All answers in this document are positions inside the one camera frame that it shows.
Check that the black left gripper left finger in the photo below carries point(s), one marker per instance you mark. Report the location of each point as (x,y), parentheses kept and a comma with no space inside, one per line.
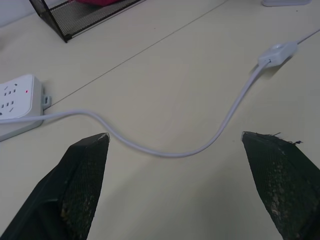
(50,190)

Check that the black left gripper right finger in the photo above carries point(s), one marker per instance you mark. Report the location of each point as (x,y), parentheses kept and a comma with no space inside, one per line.
(287,185)

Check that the black mesh tray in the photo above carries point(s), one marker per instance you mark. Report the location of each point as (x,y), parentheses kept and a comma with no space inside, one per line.
(75,17)

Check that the white object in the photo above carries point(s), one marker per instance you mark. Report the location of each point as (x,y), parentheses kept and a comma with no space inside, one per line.
(287,2)

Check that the white power strip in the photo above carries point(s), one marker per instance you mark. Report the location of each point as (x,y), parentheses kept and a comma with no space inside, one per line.
(17,105)

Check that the pink object in organizer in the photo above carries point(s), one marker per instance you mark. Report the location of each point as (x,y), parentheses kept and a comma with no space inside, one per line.
(96,2)

